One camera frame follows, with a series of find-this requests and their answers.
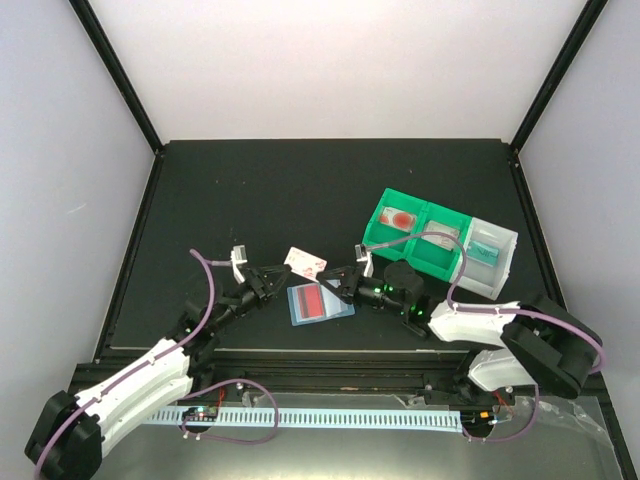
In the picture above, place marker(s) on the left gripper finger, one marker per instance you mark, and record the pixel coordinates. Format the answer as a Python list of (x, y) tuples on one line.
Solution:
[(279, 269), (276, 282)]

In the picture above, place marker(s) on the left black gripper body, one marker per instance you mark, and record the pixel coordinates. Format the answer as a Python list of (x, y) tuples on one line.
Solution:
[(258, 290)]

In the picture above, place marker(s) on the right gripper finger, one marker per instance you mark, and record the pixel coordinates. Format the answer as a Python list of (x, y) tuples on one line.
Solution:
[(333, 286), (339, 273)]

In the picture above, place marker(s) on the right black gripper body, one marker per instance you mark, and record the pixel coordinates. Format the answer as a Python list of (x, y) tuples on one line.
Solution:
[(357, 294)]

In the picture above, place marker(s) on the white floral credit card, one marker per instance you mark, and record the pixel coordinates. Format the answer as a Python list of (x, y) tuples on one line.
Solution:
[(304, 264)]

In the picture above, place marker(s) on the blue card holder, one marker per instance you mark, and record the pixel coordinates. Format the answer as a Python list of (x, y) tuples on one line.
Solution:
[(334, 308)]

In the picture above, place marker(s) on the green bin compartment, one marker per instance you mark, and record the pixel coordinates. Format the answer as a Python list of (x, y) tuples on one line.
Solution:
[(376, 233), (435, 253)]

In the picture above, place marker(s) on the white striped credit card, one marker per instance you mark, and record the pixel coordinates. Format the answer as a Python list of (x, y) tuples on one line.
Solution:
[(441, 235)]

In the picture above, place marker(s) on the clear white bin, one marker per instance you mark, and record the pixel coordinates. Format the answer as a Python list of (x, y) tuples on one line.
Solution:
[(482, 279)]

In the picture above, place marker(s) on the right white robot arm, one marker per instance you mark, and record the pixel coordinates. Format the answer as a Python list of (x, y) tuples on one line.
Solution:
[(533, 344)]

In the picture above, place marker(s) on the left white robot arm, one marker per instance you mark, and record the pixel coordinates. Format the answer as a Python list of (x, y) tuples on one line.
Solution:
[(76, 431)]

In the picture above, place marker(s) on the red dot card in bin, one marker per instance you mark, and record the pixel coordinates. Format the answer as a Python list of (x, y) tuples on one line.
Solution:
[(397, 219)]

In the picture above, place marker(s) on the teal card in bin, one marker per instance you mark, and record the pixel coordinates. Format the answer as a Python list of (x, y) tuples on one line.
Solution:
[(483, 253)]

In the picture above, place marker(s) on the left small circuit board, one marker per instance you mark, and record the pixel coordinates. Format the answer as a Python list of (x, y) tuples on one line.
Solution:
[(200, 414)]

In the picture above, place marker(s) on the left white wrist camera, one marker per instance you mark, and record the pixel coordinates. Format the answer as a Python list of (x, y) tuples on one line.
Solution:
[(239, 259)]

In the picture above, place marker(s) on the black front rail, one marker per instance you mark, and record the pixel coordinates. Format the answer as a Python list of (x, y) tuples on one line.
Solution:
[(338, 372)]

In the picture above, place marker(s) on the white slotted cable duct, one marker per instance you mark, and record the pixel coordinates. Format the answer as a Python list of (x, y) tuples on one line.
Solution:
[(317, 418)]

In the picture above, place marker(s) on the left black frame post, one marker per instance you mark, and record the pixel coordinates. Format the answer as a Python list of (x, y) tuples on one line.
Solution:
[(103, 47)]

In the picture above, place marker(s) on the black frame post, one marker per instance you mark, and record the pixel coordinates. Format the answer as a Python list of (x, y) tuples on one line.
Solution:
[(103, 47), (569, 50)]

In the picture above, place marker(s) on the right black frame post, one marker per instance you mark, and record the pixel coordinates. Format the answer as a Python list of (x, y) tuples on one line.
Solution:
[(569, 50)]

